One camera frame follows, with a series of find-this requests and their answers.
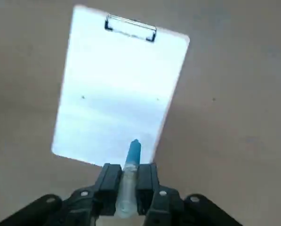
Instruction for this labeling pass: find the white paper sheet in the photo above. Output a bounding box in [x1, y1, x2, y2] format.
[51, 6, 188, 165]

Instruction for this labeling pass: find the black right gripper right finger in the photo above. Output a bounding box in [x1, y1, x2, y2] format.
[135, 162, 243, 226]

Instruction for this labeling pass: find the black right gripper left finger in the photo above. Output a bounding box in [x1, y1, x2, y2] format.
[0, 163, 122, 226]

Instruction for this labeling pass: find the blue highlighter pen clear cap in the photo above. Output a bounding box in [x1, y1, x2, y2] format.
[116, 138, 142, 218]

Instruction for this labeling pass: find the clipboard with wire clip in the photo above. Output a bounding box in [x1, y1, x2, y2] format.
[50, 4, 191, 167]

